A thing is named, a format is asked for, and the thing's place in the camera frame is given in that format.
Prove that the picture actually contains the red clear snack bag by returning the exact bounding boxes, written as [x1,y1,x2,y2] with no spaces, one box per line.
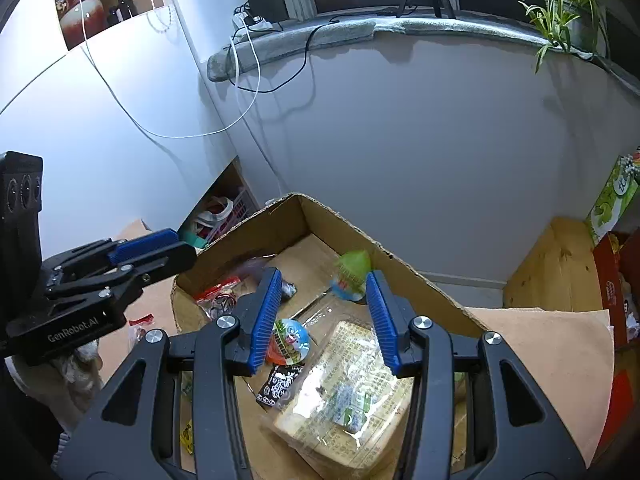
[194,275,250,321]

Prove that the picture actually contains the red dried fruit packet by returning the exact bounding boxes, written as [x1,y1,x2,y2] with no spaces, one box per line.
[128,313,155,334]

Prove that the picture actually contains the dark chocolate bar wrapper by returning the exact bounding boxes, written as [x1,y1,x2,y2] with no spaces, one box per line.
[255,364,304,408]

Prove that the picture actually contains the packaged sliced bread loaf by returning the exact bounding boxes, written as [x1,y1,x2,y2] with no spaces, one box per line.
[270,308,413,479]

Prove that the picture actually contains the yellow candy packet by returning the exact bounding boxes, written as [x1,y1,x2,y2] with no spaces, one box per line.
[179,419,194,455]

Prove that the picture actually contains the green egg jelly cup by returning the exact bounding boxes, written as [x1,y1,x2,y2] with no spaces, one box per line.
[331,250,372,302]

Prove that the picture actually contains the open cardboard box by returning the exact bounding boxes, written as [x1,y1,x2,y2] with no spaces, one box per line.
[171,193,484,479]

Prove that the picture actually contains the wooden side cabinet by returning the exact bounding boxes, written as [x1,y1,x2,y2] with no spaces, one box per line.
[503,217,602,312]

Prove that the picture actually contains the grey windowsill cloth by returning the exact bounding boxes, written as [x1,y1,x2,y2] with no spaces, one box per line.
[207,14,601,83]

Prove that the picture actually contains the red cardboard box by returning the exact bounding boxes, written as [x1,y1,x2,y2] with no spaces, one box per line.
[593,230,639,349]

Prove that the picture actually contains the white power strip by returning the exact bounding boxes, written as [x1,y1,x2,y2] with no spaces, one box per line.
[232,11,273,32]

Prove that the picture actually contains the red white vase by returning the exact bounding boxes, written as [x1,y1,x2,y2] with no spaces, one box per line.
[55,0,107,50]

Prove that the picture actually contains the green tissue box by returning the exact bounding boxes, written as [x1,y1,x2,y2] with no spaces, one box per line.
[585,150,639,246]

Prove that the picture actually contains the potted spider plant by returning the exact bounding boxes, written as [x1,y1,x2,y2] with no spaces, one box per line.
[518,0,611,73]

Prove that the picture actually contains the black cable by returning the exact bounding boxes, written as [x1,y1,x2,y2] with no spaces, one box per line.
[224,14,342,96]

